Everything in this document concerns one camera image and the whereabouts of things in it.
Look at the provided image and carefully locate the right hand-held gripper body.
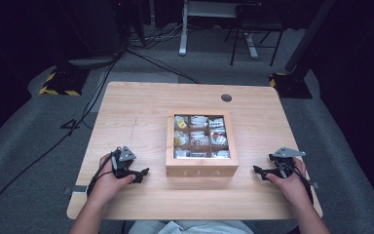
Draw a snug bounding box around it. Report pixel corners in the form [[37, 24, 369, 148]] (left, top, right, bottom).
[[268, 146, 307, 179]]

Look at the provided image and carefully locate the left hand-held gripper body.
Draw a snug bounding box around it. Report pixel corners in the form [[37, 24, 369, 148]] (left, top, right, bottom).
[[111, 145, 137, 179]]

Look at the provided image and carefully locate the person's left hand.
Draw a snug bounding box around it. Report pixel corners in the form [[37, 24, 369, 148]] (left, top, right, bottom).
[[89, 153, 137, 206]]

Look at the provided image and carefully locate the person's right hand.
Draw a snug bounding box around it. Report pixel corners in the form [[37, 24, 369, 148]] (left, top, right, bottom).
[[266, 157, 311, 210]]

